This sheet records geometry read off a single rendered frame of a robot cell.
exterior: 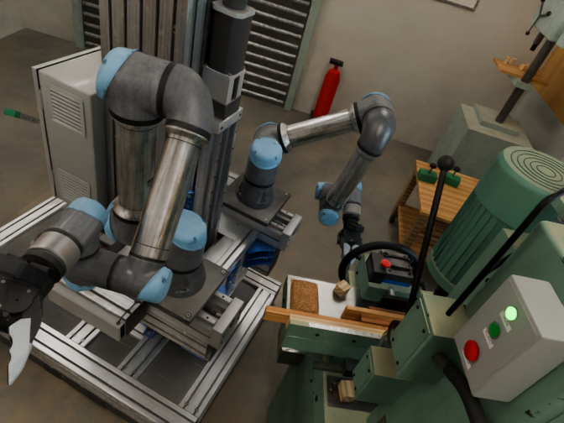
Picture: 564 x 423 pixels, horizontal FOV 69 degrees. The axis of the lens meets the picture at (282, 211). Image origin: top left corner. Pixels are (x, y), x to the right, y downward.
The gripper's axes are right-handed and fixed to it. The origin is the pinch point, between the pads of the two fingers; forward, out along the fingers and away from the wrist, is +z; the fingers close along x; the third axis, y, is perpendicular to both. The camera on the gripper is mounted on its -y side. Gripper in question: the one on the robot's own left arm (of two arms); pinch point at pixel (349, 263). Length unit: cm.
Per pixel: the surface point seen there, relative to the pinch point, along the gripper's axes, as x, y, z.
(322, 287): 18.9, -31.3, 16.6
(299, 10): 18, 117, -235
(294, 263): 3, 92, -17
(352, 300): 9.7, -32.7, 19.2
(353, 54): -37, 133, -219
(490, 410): 7, -89, 42
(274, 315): 34, -41, 28
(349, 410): 11, -38, 49
